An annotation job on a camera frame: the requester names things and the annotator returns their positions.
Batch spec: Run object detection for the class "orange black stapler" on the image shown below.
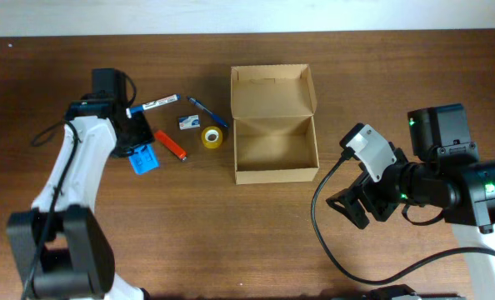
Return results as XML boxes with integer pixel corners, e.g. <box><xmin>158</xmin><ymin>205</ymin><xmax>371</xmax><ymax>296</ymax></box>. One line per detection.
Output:
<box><xmin>154</xmin><ymin>130</ymin><xmax>188</xmax><ymax>162</ymax></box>

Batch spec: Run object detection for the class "blue plastic tray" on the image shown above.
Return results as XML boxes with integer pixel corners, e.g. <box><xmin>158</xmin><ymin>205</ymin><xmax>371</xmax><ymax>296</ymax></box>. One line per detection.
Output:
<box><xmin>128</xmin><ymin>144</ymin><xmax>160</xmax><ymax>175</ymax></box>

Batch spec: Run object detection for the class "blue ballpoint pen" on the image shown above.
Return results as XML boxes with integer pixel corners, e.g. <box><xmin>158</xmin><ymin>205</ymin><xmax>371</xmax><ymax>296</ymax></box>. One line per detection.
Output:
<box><xmin>187</xmin><ymin>96</ymin><xmax>228</xmax><ymax>128</ymax></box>

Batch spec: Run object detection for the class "yellow clear tape roll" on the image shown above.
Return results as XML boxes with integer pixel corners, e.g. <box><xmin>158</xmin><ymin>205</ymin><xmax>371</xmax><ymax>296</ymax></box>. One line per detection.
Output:
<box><xmin>201</xmin><ymin>126</ymin><xmax>223</xmax><ymax>149</ymax></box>

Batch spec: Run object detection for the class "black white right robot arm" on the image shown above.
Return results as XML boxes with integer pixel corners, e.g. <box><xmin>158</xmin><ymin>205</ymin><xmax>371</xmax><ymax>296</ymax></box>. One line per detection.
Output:
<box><xmin>327</xmin><ymin>104</ymin><xmax>495</xmax><ymax>299</ymax></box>

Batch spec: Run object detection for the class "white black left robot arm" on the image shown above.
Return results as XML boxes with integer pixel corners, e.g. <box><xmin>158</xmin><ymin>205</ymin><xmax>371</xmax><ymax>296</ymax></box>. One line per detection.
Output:
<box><xmin>6</xmin><ymin>68</ymin><xmax>159</xmax><ymax>299</ymax></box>

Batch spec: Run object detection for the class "blue white whiteboard marker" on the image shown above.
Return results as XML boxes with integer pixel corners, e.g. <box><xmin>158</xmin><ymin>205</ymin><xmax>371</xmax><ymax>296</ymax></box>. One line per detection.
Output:
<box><xmin>126</xmin><ymin>94</ymin><xmax>180</xmax><ymax>118</ymax></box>

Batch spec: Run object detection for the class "open cardboard box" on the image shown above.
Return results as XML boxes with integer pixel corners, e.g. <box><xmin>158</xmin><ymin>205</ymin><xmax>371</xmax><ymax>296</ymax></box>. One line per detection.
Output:
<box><xmin>230</xmin><ymin>64</ymin><xmax>319</xmax><ymax>185</ymax></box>

